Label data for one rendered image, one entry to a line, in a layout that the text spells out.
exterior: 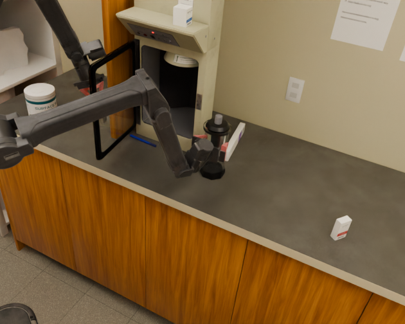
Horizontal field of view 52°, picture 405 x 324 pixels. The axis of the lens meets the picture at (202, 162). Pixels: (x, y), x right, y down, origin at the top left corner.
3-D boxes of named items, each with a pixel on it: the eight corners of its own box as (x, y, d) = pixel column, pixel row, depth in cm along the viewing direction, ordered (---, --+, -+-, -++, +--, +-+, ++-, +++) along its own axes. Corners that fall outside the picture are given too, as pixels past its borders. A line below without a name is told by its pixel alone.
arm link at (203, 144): (166, 159, 145) (177, 178, 142) (177, 137, 138) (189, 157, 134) (193, 155, 153) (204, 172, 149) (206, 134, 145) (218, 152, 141)
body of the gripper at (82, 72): (85, 81, 159) (76, 63, 156) (105, 77, 155) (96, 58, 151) (74, 88, 154) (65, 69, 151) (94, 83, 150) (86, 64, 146)
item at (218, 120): (211, 121, 163) (213, 107, 159) (233, 128, 160) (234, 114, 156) (200, 132, 156) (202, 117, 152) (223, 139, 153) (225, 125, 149)
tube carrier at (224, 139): (206, 159, 175) (211, 116, 162) (229, 167, 172) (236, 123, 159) (194, 172, 167) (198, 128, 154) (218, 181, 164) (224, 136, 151)
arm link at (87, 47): (62, 35, 142) (69, 55, 140) (93, 23, 143) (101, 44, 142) (71, 52, 154) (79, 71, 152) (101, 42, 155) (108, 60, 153)
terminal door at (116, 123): (136, 126, 184) (134, 38, 161) (98, 162, 161) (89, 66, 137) (134, 125, 185) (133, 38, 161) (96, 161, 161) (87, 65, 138)
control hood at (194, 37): (134, 32, 161) (133, 6, 155) (207, 52, 151) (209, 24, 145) (116, 40, 153) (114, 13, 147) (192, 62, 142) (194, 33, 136)
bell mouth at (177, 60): (177, 47, 178) (178, 34, 174) (214, 56, 172) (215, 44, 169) (155, 60, 165) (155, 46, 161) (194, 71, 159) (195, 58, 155)
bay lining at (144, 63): (170, 99, 202) (172, 27, 181) (217, 115, 193) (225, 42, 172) (141, 121, 183) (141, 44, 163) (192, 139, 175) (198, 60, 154)
